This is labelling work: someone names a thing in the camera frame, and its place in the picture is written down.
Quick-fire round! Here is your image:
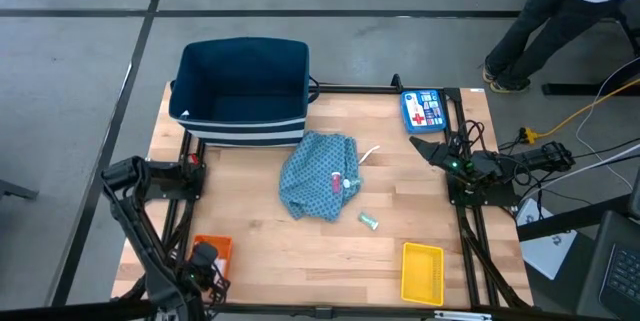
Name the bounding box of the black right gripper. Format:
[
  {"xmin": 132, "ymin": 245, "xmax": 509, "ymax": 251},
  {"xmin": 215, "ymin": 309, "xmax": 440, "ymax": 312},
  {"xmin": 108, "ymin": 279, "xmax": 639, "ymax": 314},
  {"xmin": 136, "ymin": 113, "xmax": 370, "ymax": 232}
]
[{"xmin": 410, "ymin": 135, "xmax": 477, "ymax": 183}]

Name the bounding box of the small green medicine bottle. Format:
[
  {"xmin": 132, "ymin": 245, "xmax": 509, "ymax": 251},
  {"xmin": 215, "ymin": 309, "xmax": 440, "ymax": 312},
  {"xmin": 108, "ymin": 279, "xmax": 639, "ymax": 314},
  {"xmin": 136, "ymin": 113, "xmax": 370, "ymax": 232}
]
[{"xmin": 357, "ymin": 211, "xmax": 380, "ymax": 232}]

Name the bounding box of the orange plastic basket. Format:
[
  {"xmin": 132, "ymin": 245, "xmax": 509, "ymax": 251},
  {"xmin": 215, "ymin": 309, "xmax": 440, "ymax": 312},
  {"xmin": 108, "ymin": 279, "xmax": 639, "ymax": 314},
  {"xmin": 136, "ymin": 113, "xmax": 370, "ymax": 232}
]
[{"xmin": 191, "ymin": 233, "xmax": 235, "ymax": 283}]

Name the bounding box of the blue first aid kit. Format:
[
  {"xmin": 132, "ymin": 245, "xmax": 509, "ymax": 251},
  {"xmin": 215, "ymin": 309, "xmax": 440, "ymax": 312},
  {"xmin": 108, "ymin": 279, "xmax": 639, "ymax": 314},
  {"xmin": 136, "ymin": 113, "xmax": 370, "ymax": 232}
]
[{"xmin": 399, "ymin": 88, "xmax": 448, "ymax": 136}]

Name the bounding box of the white cloth tie strip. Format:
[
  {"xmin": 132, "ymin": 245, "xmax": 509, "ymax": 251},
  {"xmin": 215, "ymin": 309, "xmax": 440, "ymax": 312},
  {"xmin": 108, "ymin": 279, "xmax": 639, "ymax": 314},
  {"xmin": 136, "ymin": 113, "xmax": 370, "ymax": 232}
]
[{"xmin": 358, "ymin": 144, "xmax": 382, "ymax": 166}]

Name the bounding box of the yellow plastic basket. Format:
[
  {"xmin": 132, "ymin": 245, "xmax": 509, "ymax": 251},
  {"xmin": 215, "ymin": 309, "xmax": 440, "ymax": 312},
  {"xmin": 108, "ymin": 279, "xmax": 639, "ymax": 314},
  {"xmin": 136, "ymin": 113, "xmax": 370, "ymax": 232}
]
[{"xmin": 400, "ymin": 241, "xmax": 446, "ymax": 308}]

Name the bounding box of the teal patterned cloth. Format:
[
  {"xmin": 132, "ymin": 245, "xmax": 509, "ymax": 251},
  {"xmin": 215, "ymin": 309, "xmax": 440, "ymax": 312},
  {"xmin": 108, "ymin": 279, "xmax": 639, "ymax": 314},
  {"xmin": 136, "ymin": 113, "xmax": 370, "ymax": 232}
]
[{"xmin": 278, "ymin": 130, "xmax": 364, "ymax": 223}]

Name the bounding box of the black desk beam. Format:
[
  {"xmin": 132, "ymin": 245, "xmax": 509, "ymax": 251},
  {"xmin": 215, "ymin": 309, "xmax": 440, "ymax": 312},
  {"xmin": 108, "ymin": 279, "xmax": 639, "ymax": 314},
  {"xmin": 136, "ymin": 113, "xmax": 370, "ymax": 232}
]
[{"xmin": 517, "ymin": 193, "xmax": 632, "ymax": 243}]

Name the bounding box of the white cardboard box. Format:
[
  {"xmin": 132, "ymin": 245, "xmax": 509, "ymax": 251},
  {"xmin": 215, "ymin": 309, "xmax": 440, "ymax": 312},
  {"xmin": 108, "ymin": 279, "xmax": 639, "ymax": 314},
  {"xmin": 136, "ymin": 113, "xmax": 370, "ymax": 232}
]
[{"xmin": 514, "ymin": 198, "xmax": 579, "ymax": 282}]

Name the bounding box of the navy white striped fabric bin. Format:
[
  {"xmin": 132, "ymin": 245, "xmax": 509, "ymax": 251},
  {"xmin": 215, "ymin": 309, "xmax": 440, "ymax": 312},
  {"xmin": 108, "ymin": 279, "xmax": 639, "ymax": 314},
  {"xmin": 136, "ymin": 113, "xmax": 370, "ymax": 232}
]
[{"xmin": 168, "ymin": 36, "xmax": 321, "ymax": 149}]

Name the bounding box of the black furniture foot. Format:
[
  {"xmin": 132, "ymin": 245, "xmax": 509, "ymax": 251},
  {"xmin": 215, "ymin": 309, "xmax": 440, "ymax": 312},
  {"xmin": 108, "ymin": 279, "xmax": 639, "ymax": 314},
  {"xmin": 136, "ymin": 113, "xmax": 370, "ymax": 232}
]
[{"xmin": 0, "ymin": 179, "xmax": 39, "ymax": 202}]

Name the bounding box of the black laptop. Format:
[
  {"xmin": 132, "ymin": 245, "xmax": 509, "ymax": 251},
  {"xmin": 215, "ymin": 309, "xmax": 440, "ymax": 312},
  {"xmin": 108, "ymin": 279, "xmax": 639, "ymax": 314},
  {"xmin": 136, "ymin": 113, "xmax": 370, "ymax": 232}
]
[{"xmin": 577, "ymin": 209, "xmax": 640, "ymax": 320}]

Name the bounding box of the yellow extension cable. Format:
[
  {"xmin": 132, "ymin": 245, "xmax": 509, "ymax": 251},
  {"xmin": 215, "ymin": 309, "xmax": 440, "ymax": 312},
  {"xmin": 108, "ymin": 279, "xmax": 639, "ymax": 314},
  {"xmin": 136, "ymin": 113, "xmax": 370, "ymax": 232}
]
[{"xmin": 518, "ymin": 76, "xmax": 640, "ymax": 145}]

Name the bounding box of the black metal rig frame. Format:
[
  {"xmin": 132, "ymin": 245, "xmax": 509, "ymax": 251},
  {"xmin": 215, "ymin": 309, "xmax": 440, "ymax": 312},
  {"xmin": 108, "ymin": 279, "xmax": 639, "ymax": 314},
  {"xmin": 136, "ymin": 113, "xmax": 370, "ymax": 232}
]
[{"xmin": 112, "ymin": 73, "xmax": 536, "ymax": 321}]

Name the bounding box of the black desk leg frame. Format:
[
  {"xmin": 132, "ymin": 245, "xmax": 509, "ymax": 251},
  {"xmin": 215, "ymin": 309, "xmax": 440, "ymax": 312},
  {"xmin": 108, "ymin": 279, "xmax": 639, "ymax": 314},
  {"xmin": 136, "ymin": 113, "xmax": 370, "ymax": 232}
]
[{"xmin": 542, "ymin": 15, "xmax": 640, "ymax": 96}]

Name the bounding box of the white cable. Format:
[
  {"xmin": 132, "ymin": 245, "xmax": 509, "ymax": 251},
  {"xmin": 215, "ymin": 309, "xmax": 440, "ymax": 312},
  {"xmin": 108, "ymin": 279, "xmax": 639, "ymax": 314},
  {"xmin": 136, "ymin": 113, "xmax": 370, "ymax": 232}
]
[{"xmin": 522, "ymin": 143, "xmax": 640, "ymax": 200}]

